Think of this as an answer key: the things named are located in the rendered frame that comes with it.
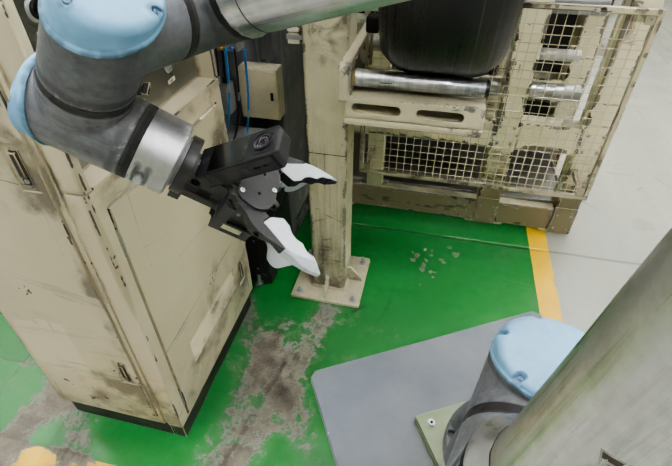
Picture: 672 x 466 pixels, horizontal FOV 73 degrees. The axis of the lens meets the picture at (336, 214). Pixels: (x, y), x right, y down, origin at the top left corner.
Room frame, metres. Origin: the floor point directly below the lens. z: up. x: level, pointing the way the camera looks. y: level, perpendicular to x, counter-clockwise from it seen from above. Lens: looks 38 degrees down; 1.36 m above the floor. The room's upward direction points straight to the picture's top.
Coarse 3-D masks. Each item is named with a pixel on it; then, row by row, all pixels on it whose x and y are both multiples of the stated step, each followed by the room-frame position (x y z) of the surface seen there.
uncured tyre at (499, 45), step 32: (416, 0) 0.98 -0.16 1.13; (448, 0) 0.97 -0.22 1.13; (480, 0) 0.96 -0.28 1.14; (512, 0) 0.96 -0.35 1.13; (384, 32) 1.06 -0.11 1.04; (416, 32) 1.00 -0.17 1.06; (448, 32) 0.99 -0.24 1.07; (480, 32) 0.97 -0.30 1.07; (512, 32) 1.00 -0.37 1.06; (416, 64) 1.07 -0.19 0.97; (448, 64) 1.04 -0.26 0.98; (480, 64) 1.02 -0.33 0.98
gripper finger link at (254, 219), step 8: (240, 208) 0.42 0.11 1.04; (248, 208) 0.42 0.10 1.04; (248, 216) 0.41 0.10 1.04; (256, 216) 0.41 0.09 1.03; (264, 216) 0.42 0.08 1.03; (248, 224) 0.41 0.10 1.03; (256, 224) 0.40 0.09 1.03; (264, 224) 0.41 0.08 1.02; (256, 232) 0.40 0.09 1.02; (264, 232) 0.40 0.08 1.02; (264, 240) 0.40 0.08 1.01; (272, 240) 0.39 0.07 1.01; (280, 248) 0.39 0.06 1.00
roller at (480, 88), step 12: (360, 72) 1.14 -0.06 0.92; (372, 72) 1.14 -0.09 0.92; (384, 72) 1.14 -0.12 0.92; (396, 72) 1.13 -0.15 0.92; (360, 84) 1.14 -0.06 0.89; (372, 84) 1.13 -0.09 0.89; (384, 84) 1.12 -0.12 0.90; (396, 84) 1.11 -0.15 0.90; (408, 84) 1.11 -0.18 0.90; (420, 84) 1.10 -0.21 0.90; (432, 84) 1.09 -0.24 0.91; (444, 84) 1.09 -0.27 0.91; (456, 84) 1.08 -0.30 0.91; (468, 84) 1.08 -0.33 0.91; (480, 84) 1.07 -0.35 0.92; (468, 96) 1.08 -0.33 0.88; (480, 96) 1.07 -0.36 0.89
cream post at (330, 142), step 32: (320, 32) 1.24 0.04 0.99; (352, 32) 1.27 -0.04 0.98; (320, 64) 1.24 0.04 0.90; (320, 96) 1.24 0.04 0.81; (320, 128) 1.24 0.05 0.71; (352, 128) 1.31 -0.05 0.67; (320, 160) 1.24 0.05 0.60; (352, 160) 1.32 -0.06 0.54; (320, 192) 1.24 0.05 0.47; (320, 224) 1.24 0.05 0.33; (320, 256) 1.24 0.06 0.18
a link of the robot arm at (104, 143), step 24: (24, 72) 0.43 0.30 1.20; (24, 96) 0.41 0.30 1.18; (24, 120) 0.41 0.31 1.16; (48, 120) 0.41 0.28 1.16; (72, 120) 0.40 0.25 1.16; (96, 120) 0.41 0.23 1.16; (120, 120) 0.43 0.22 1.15; (144, 120) 0.44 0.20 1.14; (48, 144) 0.42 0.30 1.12; (72, 144) 0.41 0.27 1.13; (96, 144) 0.41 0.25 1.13; (120, 144) 0.42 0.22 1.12; (120, 168) 0.41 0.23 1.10
